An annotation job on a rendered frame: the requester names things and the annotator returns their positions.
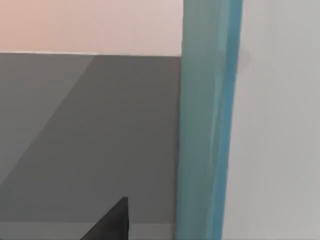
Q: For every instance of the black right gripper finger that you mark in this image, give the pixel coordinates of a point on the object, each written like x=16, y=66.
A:
x=115, y=223

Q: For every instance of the light blue rack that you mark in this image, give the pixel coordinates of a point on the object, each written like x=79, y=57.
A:
x=205, y=125

